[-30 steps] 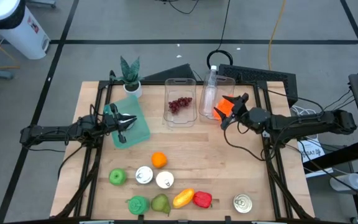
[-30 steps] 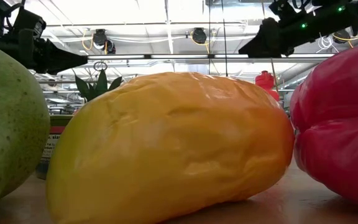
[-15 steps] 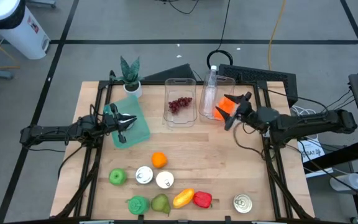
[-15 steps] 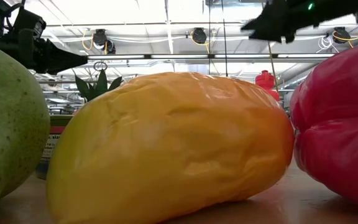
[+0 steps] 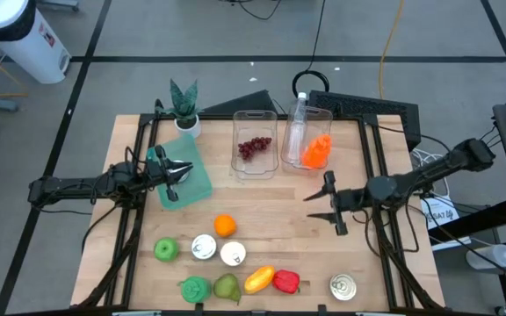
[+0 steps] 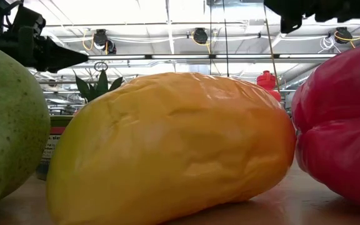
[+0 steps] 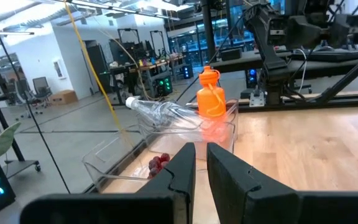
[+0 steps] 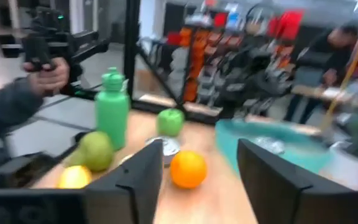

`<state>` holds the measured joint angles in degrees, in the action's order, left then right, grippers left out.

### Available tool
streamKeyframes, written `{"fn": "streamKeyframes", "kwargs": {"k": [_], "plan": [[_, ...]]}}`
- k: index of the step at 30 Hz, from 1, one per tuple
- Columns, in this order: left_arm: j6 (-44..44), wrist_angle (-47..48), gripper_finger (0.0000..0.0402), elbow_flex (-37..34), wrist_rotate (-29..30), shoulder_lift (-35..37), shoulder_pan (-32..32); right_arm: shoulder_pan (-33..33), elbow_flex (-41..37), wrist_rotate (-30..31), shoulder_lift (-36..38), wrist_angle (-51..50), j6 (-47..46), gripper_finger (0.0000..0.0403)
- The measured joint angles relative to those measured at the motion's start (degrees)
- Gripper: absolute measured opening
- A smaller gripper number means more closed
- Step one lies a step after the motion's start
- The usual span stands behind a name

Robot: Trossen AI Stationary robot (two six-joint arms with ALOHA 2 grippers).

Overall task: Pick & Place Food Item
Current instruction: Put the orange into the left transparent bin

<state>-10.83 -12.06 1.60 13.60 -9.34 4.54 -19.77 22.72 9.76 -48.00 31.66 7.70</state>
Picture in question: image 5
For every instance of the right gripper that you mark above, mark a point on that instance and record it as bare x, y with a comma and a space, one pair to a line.
352, 199

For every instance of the white trash can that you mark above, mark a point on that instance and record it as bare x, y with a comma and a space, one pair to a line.
29, 44

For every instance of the green pear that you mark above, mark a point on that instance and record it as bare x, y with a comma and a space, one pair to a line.
226, 287

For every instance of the red bell pepper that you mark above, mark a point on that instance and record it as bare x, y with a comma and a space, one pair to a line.
286, 282

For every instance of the black computer case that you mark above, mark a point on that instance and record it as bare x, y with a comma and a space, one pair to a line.
367, 107

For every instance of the green plastic bottle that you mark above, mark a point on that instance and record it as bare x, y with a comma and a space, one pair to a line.
196, 289

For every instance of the clear plastic bin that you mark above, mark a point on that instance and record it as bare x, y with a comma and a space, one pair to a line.
319, 120
255, 169

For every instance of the black aluminium frame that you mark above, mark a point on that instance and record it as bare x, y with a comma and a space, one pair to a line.
218, 117

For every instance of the potted plant white pot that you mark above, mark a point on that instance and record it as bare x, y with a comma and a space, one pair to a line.
186, 109

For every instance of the orange fruit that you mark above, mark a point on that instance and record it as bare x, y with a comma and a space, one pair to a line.
225, 225

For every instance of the clear plastic water bottle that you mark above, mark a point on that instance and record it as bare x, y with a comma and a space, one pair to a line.
296, 131

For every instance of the red grape bunch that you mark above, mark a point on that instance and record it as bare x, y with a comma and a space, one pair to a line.
253, 147

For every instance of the yellow orange mango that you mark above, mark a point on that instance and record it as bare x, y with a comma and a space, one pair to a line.
259, 279

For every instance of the white paper box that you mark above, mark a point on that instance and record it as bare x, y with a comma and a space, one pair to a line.
439, 216

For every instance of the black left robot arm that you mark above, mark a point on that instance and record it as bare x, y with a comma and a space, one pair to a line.
73, 186

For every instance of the black wedge panel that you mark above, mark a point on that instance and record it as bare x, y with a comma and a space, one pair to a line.
244, 105

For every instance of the translucent bottle on floor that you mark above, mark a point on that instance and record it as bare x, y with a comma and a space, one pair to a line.
492, 256

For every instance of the green apple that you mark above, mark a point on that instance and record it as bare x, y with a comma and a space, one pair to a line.
166, 250

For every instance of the orange plastic bottle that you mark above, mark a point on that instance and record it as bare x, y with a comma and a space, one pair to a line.
316, 151

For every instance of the gold lid tin can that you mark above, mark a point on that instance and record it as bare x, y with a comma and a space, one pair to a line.
343, 287

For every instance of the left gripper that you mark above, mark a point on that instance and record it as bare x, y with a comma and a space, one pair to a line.
158, 173

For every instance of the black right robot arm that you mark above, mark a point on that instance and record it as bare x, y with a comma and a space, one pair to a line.
433, 171

